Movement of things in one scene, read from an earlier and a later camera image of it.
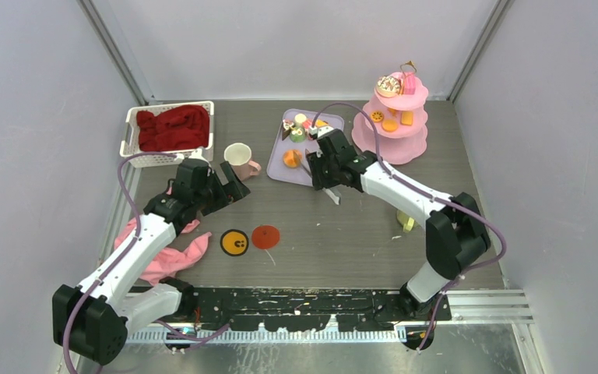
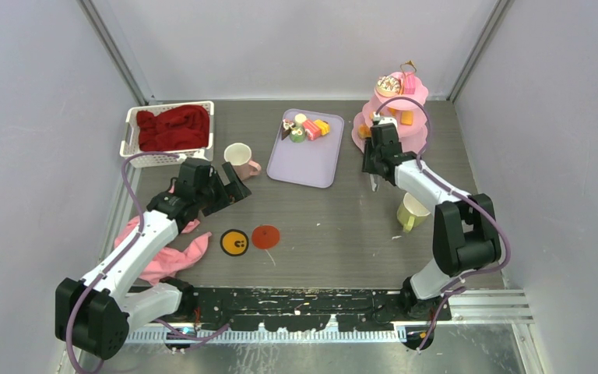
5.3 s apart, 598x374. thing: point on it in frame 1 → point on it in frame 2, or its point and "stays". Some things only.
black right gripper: [319, 181] → [368, 166]
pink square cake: [409, 82] stays
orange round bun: [292, 158] → [364, 131]
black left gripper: [232, 192] stays
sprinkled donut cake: [388, 86] stays
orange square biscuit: [406, 118] stays
